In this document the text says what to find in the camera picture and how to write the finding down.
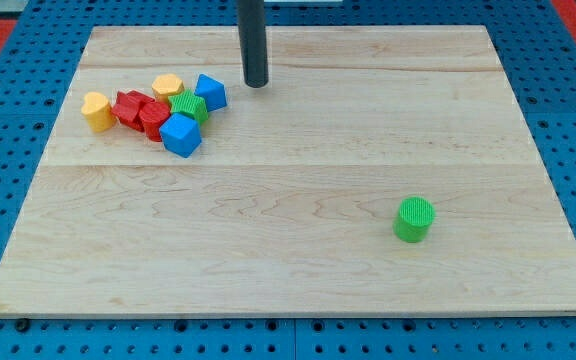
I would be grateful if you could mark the red cylinder block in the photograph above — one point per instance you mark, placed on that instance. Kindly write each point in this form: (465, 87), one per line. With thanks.
(153, 115)

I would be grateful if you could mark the green star block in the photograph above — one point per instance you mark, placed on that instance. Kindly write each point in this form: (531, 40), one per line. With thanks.
(190, 105)

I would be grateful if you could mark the green cylinder block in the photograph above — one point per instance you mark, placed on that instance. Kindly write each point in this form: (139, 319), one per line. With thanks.
(415, 215)

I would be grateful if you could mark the blue cube block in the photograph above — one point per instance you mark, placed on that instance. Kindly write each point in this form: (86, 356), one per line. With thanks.
(180, 135)

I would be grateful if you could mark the light wooden board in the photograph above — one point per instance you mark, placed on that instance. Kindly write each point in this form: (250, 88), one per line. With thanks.
(286, 208)

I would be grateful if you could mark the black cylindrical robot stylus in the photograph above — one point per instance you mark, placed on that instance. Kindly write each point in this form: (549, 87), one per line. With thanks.
(253, 42)

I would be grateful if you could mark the red angular block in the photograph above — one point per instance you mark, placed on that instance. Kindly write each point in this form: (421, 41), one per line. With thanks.
(127, 107)

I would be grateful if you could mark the yellow heart block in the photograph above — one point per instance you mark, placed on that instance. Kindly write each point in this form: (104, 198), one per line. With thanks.
(96, 109)

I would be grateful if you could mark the yellow hexagon block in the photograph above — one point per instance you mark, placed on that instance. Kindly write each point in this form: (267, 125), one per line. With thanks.
(166, 85)

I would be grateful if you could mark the blue triangle block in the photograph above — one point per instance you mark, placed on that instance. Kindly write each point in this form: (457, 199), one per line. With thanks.
(212, 91)

